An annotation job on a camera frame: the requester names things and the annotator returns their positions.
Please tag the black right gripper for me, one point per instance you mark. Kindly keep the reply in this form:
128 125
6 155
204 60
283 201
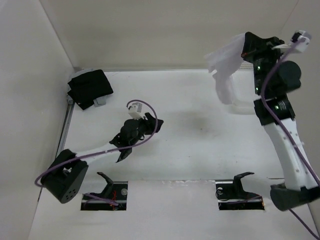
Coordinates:
255 46

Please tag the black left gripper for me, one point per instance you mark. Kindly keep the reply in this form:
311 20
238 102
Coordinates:
151 125

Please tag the white tank top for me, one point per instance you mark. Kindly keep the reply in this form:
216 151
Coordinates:
223 63

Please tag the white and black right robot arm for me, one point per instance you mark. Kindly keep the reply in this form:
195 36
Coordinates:
274 78

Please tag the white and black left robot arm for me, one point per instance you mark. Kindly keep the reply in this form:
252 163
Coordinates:
64 178

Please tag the folded black tank top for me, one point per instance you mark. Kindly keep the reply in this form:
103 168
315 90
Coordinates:
88 88

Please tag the white plastic basket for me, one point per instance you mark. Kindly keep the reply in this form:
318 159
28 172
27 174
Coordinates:
243 90

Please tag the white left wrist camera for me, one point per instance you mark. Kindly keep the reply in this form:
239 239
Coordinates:
135 110

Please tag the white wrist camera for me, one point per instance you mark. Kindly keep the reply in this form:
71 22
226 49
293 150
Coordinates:
301 40
135 110

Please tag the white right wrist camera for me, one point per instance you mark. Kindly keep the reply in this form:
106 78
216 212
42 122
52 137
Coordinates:
301 40

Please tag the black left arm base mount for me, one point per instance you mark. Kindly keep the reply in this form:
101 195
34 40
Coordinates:
112 198

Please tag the aluminium left table rail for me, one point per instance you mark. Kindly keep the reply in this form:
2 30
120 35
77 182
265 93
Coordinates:
66 123

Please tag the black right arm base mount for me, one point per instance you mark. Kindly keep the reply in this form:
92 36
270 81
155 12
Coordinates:
231 195

